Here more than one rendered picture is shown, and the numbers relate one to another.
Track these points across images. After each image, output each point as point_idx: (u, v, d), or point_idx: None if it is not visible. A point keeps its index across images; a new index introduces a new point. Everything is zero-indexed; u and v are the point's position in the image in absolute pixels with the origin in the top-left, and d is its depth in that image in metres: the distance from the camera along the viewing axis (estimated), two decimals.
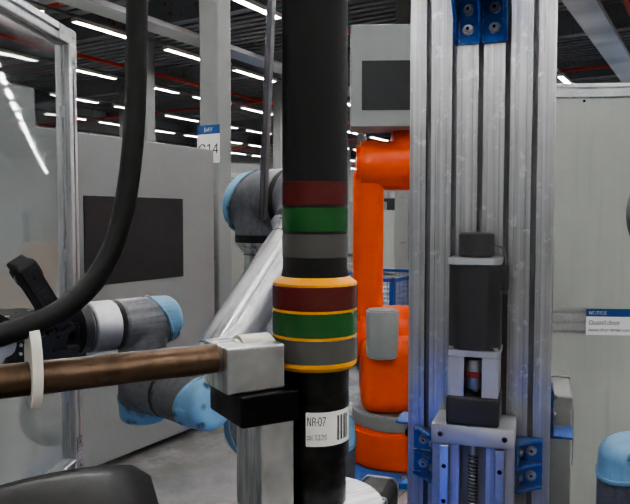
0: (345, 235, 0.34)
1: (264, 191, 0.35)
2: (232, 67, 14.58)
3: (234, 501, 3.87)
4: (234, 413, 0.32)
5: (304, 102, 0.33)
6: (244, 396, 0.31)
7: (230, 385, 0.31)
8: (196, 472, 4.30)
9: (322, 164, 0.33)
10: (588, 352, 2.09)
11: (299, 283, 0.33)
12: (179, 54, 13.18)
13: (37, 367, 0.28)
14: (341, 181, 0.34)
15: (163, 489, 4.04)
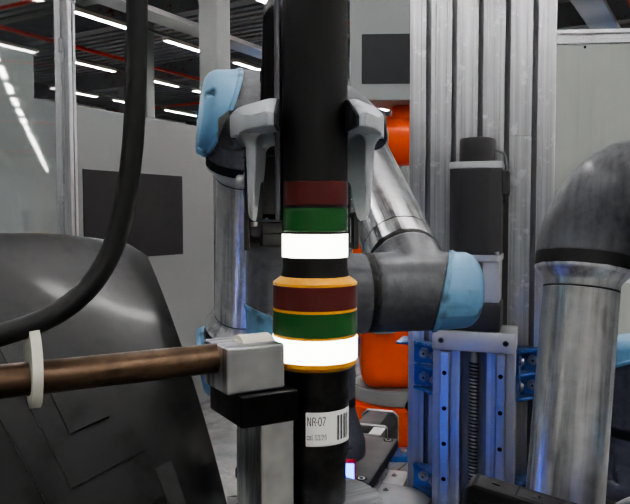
0: (345, 235, 0.34)
1: (280, 191, 0.35)
2: (232, 59, 14.57)
3: (234, 473, 3.86)
4: (234, 413, 0.32)
5: (304, 102, 0.33)
6: (244, 396, 0.31)
7: (230, 385, 0.31)
8: None
9: (322, 164, 0.33)
10: None
11: (299, 283, 0.33)
12: None
13: (37, 367, 0.28)
14: (341, 181, 0.34)
15: None
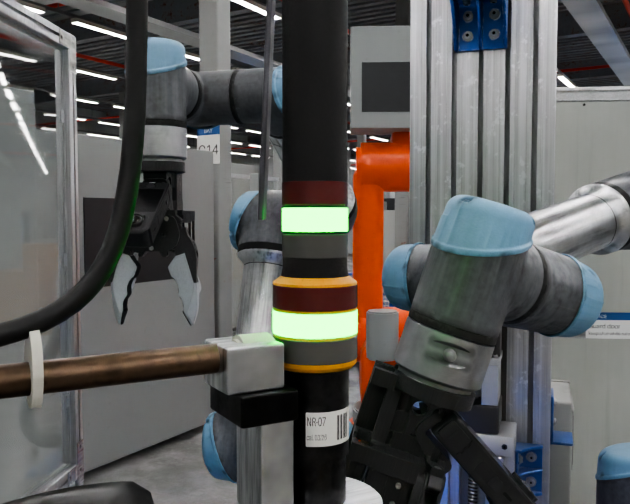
0: (345, 235, 0.34)
1: (263, 191, 0.35)
2: (232, 67, 14.58)
3: (234, 503, 3.87)
4: (234, 413, 0.32)
5: (304, 102, 0.33)
6: (244, 396, 0.31)
7: (230, 385, 0.31)
8: (196, 474, 4.31)
9: (322, 164, 0.33)
10: (588, 355, 2.09)
11: (299, 283, 0.33)
12: None
13: (37, 367, 0.28)
14: (341, 181, 0.34)
15: (163, 491, 4.04)
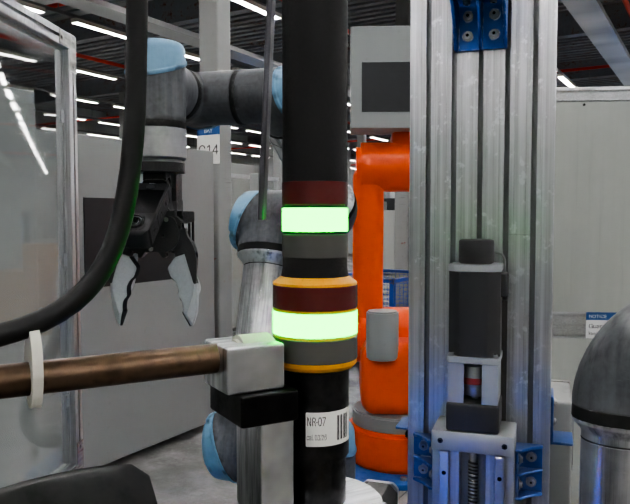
0: (345, 235, 0.34)
1: (263, 191, 0.35)
2: (232, 67, 14.58)
3: (234, 503, 3.87)
4: (234, 413, 0.32)
5: (304, 102, 0.33)
6: (244, 396, 0.31)
7: (230, 385, 0.31)
8: (196, 474, 4.31)
9: (322, 164, 0.33)
10: None
11: (299, 283, 0.33)
12: None
13: (37, 367, 0.28)
14: (341, 181, 0.34)
15: (163, 491, 4.04)
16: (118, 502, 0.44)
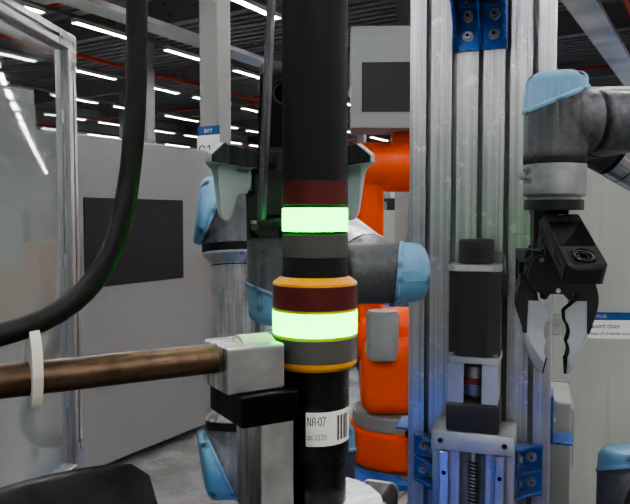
0: (345, 235, 0.34)
1: (263, 191, 0.35)
2: (232, 67, 14.58)
3: (234, 503, 3.87)
4: (234, 413, 0.32)
5: (304, 102, 0.33)
6: (244, 396, 0.31)
7: (230, 385, 0.31)
8: (196, 474, 4.31)
9: (322, 164, 0.33)
10: (588, 355, 2.09)
11: (299, 283, 0.33)
12: None
13: (37, 367, 0.28)
14: (341, 181, 0.34)
15: (163, 491, 4.04)
16: (118, 502, 0.44)
